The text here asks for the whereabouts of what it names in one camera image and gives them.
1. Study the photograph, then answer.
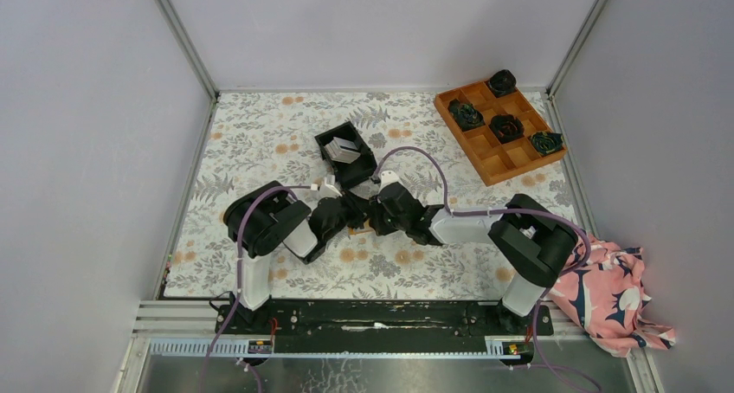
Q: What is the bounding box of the rolled dark tie centre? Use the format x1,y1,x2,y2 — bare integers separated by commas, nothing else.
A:
489,114,525,145

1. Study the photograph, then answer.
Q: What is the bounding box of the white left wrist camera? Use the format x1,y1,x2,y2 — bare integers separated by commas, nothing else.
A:
310,174,343,199

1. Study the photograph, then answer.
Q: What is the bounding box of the rolled green tie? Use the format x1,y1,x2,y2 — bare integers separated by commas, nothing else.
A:
529,132,564,157
447,99,485,132

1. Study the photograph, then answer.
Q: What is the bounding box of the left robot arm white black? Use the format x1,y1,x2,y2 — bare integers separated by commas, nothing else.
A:
223,176,370,333

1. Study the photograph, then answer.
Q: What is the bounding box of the orange wooden compartment tray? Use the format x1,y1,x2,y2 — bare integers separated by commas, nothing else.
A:
435,81,567,186

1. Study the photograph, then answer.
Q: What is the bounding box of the black plastic card box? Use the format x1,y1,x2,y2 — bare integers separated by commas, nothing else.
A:
314,121,377,190

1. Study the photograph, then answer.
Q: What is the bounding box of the yellow leather card holder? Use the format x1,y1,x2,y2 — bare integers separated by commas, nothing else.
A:
348,220,373,235

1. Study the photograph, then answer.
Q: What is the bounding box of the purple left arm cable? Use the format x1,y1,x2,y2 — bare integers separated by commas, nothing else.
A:
197,184,313,393

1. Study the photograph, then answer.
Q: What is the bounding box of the rolled green tie left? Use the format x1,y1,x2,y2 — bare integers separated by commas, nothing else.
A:
447,99,485,132

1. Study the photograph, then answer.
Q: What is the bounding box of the pink patterned cloth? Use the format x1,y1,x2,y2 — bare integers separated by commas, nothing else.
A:
547,235,676,358

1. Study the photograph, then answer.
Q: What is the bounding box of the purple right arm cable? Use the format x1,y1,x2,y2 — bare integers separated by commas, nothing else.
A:
371,145,603,391

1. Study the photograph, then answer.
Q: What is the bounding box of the rolled dark tie top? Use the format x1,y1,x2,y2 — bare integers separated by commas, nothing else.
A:
486,69,517,98

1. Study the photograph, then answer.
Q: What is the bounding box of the floral patterned table mat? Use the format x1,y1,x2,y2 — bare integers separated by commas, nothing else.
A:
163,93,576,300

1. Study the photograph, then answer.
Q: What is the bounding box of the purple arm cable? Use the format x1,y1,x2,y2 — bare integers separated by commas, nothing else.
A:
371,145,603,391
197,184,313,393

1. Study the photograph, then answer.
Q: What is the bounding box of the rolled green tie right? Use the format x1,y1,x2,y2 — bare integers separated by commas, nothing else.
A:
529,132,564,157

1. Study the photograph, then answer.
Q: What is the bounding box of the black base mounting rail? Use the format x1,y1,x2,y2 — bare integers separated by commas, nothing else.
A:
212,299,554,354

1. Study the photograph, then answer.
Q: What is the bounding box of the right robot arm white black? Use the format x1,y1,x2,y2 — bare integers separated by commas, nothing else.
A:
366,183,583,334

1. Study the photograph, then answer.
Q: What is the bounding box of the rolled dark tie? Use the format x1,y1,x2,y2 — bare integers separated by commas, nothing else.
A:
489,114,525,145
486,69,517,98

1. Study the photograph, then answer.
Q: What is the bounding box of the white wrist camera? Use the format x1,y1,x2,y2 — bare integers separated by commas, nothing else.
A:
370,170,401,186
310,174,343,199

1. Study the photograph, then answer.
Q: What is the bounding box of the stack of credit cards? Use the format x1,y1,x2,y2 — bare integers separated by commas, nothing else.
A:
325,137,361,164

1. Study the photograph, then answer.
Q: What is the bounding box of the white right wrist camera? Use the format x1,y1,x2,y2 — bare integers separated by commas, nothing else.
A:
370,170,401,186

